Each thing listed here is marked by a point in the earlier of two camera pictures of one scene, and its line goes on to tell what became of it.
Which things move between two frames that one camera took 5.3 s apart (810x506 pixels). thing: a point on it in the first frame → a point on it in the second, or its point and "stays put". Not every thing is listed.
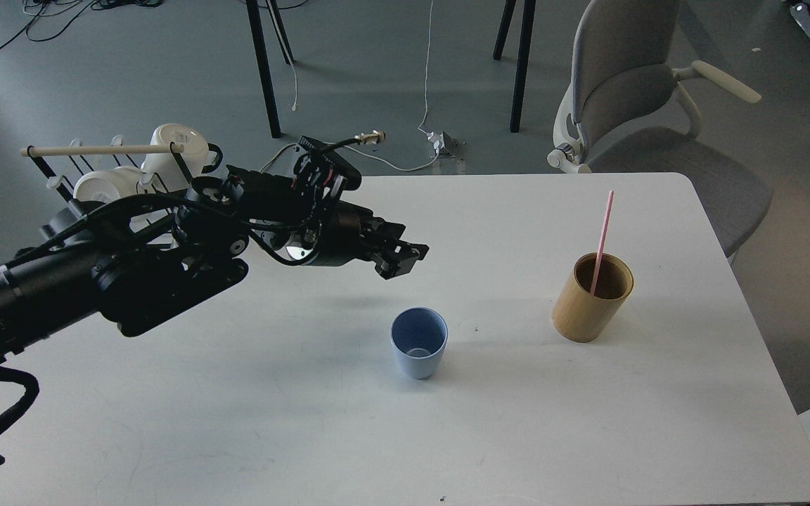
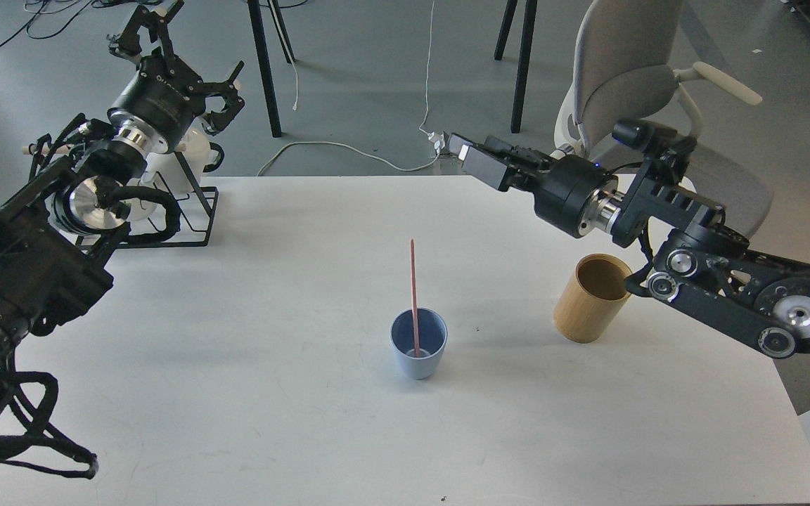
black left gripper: (338, 233) → (162, 96)
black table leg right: (529, 10) stays put
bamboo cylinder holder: (580, 316) stays put
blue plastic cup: (419, 335) stays put
